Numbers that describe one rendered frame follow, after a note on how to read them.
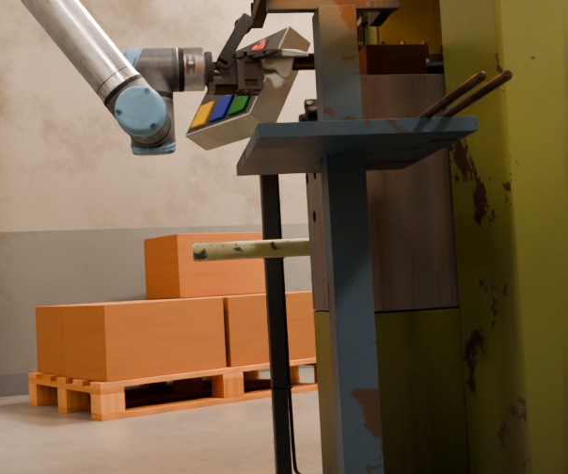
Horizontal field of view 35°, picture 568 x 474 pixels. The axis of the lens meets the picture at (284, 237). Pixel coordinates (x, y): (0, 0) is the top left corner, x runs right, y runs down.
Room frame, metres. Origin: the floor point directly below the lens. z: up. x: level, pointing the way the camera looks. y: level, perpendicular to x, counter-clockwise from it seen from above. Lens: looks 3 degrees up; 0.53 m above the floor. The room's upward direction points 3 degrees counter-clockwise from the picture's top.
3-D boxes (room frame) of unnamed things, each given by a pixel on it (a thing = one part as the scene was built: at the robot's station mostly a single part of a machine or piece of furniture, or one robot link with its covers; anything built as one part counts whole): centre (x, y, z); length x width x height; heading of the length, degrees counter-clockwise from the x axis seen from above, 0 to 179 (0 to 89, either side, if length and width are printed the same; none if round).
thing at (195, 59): (1.83, 0.16, 0.98); 0.10 x 0.05 x 0.09; 10
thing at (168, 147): (1.81, 0.25, 0.87); 0.12 x 0.09 x 0.12; 1
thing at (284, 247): (2.24, 0.01, 0.62); 0.44 x 0.05 x 0.05; 100
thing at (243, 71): (1.85, 0.08, 0.97); 0.12 x 0.08 x 0.09; 100
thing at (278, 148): (1.39, -0.10, 0.74); 0.40 x 0.30 x 0.02; 7
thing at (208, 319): (4.52, 0.52, 0.41); 1.45 x 1.11 x 0.81; 114
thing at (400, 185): (1.90, -0.36, 0.69); 0.56 x 0.38 x 0.45; 100
